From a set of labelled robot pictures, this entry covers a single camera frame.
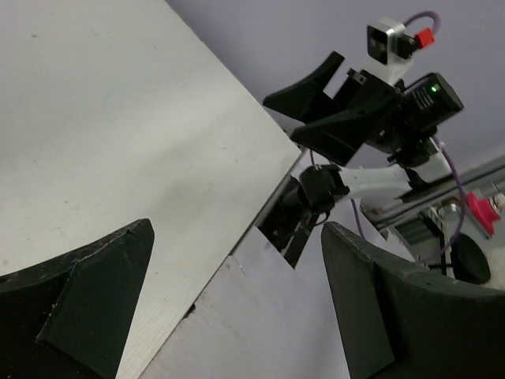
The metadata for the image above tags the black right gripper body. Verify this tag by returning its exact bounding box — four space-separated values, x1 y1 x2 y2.
331 67 466 165

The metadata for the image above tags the pink knob fixture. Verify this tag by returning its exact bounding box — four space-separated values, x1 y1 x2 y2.
467 193 504 237

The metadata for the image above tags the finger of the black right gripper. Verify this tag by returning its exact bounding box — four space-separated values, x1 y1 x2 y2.
291 88 395 166
263 51 344 122

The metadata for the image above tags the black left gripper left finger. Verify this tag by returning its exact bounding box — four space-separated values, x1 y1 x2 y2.
1 219 155 378

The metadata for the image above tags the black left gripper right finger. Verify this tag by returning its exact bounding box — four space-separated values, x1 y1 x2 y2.
321 222 504 378

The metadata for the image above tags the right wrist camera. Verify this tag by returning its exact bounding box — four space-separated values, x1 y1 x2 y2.
361 11 440 86

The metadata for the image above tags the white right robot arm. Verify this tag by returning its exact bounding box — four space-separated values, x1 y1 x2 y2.
259 52 463 250

